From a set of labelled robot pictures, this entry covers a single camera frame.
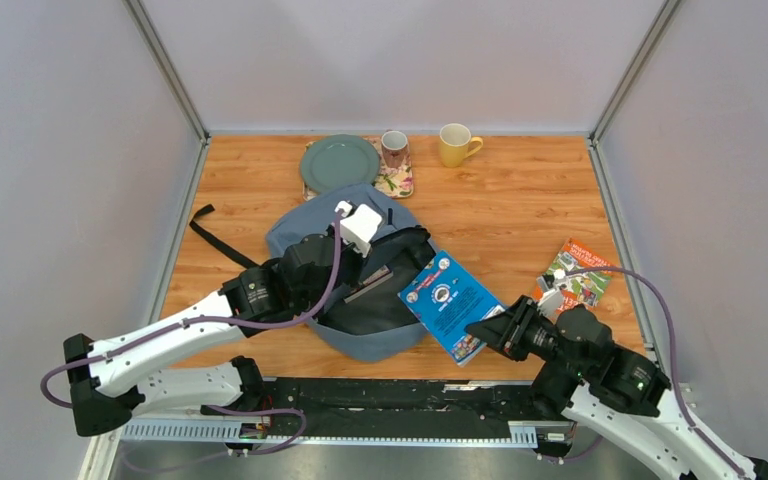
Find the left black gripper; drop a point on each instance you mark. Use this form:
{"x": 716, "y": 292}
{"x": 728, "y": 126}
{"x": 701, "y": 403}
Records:
{"x": 358, "y": 260}

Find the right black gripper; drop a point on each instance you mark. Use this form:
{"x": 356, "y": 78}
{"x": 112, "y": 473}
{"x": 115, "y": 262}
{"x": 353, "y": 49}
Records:
{"x": 503, "y": 332}

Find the light blue paperback book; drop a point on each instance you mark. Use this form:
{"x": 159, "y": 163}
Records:
{"x": 445, "y": 298}

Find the blue-grey fabric backpack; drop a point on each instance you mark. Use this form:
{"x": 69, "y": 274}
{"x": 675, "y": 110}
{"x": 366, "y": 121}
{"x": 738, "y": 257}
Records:
{"x": 365, "y": 320}

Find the orange treehouse paperback book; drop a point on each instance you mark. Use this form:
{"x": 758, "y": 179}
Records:
{"x": 579, "y": 289}

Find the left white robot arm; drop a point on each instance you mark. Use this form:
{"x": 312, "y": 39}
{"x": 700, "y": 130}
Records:
{"x": 113, "y": 380}

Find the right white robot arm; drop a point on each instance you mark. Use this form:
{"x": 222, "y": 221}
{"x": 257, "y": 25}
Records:
{"x": 619, "y": 394}

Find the green ceramic plate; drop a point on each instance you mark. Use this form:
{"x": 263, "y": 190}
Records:
{"x": 339, "y": 160}

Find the floral serving tray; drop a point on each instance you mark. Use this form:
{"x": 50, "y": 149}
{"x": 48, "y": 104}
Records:
{"x": 394, "y": 183}

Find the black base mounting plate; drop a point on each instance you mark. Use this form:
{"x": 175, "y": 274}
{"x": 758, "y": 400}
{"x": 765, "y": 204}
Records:
{"x": 403, "y": 410}

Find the pink patterned mug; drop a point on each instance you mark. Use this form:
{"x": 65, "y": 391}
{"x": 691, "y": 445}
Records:
{"x": 395, "y": 149}

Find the yellow ceramic mug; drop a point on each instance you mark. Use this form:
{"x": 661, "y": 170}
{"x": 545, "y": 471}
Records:
{"x": 456, "y": 144}

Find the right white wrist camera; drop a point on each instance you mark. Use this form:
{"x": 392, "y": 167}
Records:
{"x": 552, "y": 297}

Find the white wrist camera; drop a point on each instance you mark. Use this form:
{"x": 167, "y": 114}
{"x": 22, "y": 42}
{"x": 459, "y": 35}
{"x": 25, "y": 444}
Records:
{"x": 552, "y": 297}
{"x": 357, "y": 225}

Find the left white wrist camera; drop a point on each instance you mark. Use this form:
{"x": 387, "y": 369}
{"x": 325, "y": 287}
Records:
{"x": 357, "y": 225}

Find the aluminium front frame rail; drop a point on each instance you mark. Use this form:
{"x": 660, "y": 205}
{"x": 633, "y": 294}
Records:
{"x": 246, "y": 433}

